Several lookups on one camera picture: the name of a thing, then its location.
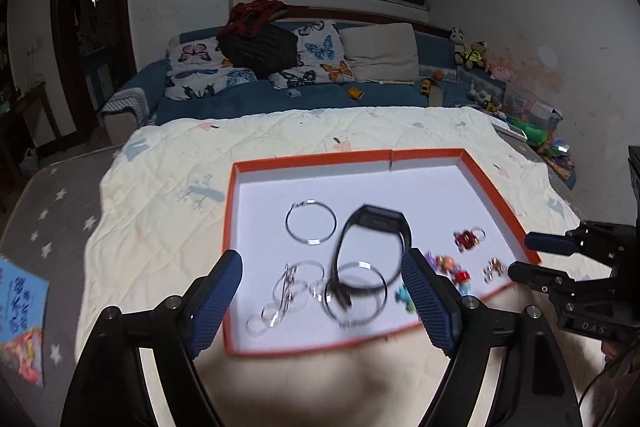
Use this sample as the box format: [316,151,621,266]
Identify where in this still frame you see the silver ring chain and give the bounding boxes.
[246,260,326,338]

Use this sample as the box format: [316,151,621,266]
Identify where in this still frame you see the black quilted bag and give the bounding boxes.
[219,23,300,79]

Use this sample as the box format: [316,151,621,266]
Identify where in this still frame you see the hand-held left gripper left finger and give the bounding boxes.
[60,249,244,427]

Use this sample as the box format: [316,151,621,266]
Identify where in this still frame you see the beige pillow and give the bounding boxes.
[340,23,420,83]

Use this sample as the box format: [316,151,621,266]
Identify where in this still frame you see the orange shallow box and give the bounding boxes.
[221,148,544,356]

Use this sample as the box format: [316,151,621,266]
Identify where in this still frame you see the silver hoop bangle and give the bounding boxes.
[323,261,390,328]
[285,201,338,246]

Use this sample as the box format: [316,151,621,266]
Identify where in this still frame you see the checked throw blanket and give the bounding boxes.
[99,87,152,128]

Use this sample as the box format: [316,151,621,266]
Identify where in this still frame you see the colourful toy charm keychain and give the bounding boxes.
[395,249,474,316]

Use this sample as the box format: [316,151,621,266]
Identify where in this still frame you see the black smartwatch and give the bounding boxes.
[331,204,414,309]

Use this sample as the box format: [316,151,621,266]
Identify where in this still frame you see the small wooden table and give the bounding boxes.
[0,82,57,208]

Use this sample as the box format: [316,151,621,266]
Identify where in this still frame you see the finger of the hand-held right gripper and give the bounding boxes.
[507,260,572,294]
[523,230,582,258]

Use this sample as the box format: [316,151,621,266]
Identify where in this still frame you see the small brown charm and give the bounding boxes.
[482,257,507,284]

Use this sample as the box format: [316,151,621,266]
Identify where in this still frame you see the colourful picture book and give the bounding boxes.
[0,254,51,389]

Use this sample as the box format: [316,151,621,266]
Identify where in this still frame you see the person's right forearm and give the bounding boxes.
[597,339,640,427]

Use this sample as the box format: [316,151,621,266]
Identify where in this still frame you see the red cloth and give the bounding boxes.
[225,0,289,39]

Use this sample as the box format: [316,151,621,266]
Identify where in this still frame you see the butterfly-print pillow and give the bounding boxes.
[164,37,259,102]
[269,20,354,89]

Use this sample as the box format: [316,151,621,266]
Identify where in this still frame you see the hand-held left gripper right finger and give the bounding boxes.
[401,248,583,427]

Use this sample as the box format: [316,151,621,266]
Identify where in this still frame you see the white flat board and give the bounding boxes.
[490,116,529,142]

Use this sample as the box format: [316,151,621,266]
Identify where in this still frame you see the white quilt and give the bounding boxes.
[75,106,576,427]

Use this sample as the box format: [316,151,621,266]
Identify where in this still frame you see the grey star-print sheet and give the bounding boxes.
[0,142,132,427]

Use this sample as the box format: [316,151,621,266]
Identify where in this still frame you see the red charm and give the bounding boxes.
[453,227,487,254]

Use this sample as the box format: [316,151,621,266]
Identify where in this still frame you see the plush bear with yellow vest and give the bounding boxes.
[453,40,489,71]

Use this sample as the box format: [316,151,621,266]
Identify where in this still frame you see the blue sofa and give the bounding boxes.
[101,24,507,128]

